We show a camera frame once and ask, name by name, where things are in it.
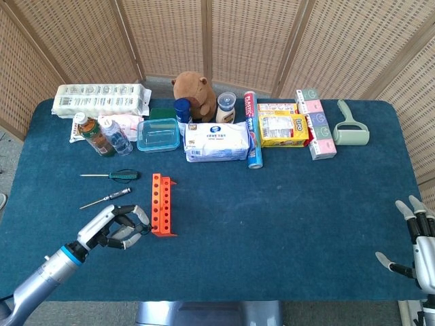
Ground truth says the right robot hand white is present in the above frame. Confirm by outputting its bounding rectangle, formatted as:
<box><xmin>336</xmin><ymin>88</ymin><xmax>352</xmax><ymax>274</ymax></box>
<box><xmin>375</xmin><ymin>194</ymin><xmax>435</xmax><ymax>300</ymax></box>

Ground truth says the left robot hand silver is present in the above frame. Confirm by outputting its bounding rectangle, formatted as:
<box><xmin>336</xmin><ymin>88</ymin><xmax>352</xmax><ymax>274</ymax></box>
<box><xmin>76</xmin><ymin>203</ymin><xmax>152</xmax><ymax>251</ymax></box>

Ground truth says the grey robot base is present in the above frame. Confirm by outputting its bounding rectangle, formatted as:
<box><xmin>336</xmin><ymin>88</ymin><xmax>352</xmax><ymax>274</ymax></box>
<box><xmin>135</xmin><ymin>300</ymin><xmax>283</xmax><ymax>326</ymax></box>

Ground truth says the orange tool rack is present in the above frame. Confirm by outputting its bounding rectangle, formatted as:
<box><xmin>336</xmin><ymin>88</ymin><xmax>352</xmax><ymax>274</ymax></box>
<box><xmin>150</xmin><ymin>173</ymin><xmax>178</xmax><ymax>238</ymax></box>

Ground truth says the green tea bottle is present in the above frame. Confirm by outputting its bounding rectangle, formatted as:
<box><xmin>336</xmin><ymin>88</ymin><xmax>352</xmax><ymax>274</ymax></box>
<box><xmin>74</xmin><ymin>112</ymin><xmax>116</xmax><ymax>158</ymax></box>

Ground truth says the clear water bottle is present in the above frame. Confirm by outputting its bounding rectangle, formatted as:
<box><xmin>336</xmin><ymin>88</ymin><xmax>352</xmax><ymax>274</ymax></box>
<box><xmin>101</xmin><ymin>117</ymin><xmax>134</xmax><ymax>156</ymax></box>

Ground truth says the pink white snack bag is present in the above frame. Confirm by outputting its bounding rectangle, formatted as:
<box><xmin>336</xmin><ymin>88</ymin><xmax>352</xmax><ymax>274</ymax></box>
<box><xmin>69</xmin><ymin>114</ymin><xmax>145</xmax><ymax>144</ymax></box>

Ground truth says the clear container blue lid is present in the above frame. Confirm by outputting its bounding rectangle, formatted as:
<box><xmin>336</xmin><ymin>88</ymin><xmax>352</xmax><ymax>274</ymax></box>
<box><xmin>136</xmin><ymin>117</ymin><xmax>181</xmax><ymax>153</ymax></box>

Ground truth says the white toilet paper pack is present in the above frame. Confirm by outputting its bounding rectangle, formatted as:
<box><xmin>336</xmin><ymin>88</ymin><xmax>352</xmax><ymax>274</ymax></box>
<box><xmin>50</xmin><ymin>83</ymin><xmax>153</xmax><ymax>119</ymax></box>

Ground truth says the green flat box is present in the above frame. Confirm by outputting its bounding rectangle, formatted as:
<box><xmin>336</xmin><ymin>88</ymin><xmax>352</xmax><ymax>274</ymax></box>
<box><xmin>148</xmin><ymin>107</ymin><xmax>178</xmax><ymax>121</ymax></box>

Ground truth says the white wet wipes pack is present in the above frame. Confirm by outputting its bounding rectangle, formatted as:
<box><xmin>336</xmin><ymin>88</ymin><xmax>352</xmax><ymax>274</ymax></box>
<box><xmin>183</xmin><ymin>121</ymin><xmax>253</xmax><ymax>163</ymax></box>

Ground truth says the blue-capped spray can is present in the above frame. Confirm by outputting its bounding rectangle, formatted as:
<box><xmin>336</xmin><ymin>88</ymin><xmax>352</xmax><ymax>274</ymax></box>
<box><xmin>173</xmin><ymin>98</ymin><xmax>194</xmax><ymax>137</ymax></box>

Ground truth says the green lint roller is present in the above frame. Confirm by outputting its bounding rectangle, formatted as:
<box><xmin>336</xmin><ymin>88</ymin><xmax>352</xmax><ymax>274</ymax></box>
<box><xmin>332</xmin><ymin>98</ymin><xmax>370</xmax><ymax>147</ymax></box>

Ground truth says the blue felt table cover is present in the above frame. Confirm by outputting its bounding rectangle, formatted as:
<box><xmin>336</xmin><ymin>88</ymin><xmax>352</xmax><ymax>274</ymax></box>
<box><xmin>0</xmin><ymin>98</ymin><xmax>432</xmax><ymax>303</ymax></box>

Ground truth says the brown capybara plush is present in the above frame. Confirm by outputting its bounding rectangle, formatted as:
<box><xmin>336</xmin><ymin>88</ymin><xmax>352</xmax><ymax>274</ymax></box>
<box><xmin>171</xmin><ymin>71</ymin><xmax>218</xmax><ymax>124</ymax></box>

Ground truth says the mayonnaise bottle clear cap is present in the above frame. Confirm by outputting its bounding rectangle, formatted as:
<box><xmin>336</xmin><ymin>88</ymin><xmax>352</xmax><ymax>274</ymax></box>
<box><xmin>215</xmin><ymin>92</ymin><xmax>237</xmax><ymax>125</ymax></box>

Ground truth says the pink green tissue pack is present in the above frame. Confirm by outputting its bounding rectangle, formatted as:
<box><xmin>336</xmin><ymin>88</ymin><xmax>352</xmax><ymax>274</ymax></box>
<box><xmin>294</xmin><ymin>88</ymin><xmax>338</xmax><ymax>161</ymax></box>

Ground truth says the yellow biscuit bag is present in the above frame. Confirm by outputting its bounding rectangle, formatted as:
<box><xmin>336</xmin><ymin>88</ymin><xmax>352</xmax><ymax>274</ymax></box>
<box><xmin>258</xmin><ymin>113</ymin><xmax>311</xmax><ymax>149</ymax></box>

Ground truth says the plastic wrap roll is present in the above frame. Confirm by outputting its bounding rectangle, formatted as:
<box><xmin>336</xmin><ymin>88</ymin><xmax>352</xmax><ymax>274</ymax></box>
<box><xmin>243</xmin><ymin>90</ymin><xmax>264</xmax><ymax>170</ymax></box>

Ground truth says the wicker folding screen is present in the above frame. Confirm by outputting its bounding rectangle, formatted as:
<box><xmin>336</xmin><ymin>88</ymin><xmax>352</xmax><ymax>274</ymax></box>
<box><xmin>0</xmin><ymin>0</ymin><xmax>435</xmax><ymax>201</ymax></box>

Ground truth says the white yellow snack box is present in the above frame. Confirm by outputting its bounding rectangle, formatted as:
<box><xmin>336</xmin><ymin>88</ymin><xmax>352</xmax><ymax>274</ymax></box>
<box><xmin>257</xmin><ymin>103</ymin><xmax>299</xmax><ymax>117</ymax></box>

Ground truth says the long green-handled screwdriver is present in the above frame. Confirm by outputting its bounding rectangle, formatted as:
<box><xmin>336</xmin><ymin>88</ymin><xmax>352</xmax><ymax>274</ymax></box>
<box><xmin>80</xmin><ymin>171</ymin><xmax>141</xmax><ymax>181</ymax></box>

